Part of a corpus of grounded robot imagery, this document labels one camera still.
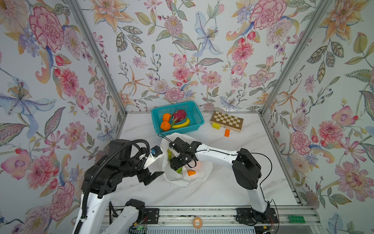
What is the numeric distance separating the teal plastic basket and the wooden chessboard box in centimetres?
13

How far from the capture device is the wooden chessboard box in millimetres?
1117

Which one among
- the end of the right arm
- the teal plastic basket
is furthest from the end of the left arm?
the teal plastic basket

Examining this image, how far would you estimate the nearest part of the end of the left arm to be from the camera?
1.64 ft
